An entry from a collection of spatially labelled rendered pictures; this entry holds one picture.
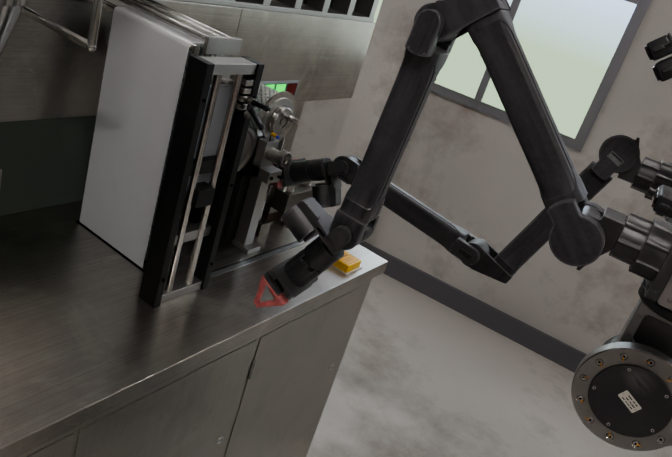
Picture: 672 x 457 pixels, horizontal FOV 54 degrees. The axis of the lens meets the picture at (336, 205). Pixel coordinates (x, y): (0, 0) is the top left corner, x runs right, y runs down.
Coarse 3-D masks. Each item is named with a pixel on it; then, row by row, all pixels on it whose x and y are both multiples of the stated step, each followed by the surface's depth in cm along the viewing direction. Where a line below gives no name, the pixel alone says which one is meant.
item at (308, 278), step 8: (296, 256) 122; (304, 256) 121; (280, 264) 123; (288, 264) 123; (296, 264) 121; (304, 264) 120; (272, 272) 121; (280, 272) 122; (288, 272) 123; (296, 272) 122; (304, 272) 121; (312, 272) 121; (320, 272) 121; (280, 280) 121; (288, 280) 122; (296, 280) 122; (304, 280) 122; (312, 280) 127; (288, 288) 121; (296, 288) 123; (304, 288) 124; (288, 296) 121
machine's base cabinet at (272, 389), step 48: (288, 336) 169; (336, 336) 196; (192, 384) 141; (240, 384) 159; (288, 384) 183; (96, 432) 121; (144, 432) 134; (192, 432) 151; (240, 432) 172; (288, 432) 201
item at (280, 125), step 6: (276, 108) 165; (282, 108) 165; (288, 108) 166; (276, 114) 164; (282, 114) 165; (288, 114) 167; (270, 120) 164; (276, 120) 164; (282, 120) 166; (270, 126) 165; (276, 126) 165; (282, 126) 168; (288, 126) 170; (276, 132) 167; (282, 132) 169
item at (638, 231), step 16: (640, 224) 94; (656, 224) 93; (624, 240) 94; (640, 240) 93; (656, 240) 92; (624, 256) 95; (640, 256) 93; (656, 256) 92; (640, 272) 95; (656, 272) 92; (656, 288) 93
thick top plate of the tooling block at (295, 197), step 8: (312, 184) 195; (280, 192) 184; (288, 192) 185; (296, 192) 186; (304, 192) 189; (272, 200) 186; (280, 200) 185; (288, 200) 184; (296, 200) 187; (280, 208) 185; (288, 208) 186
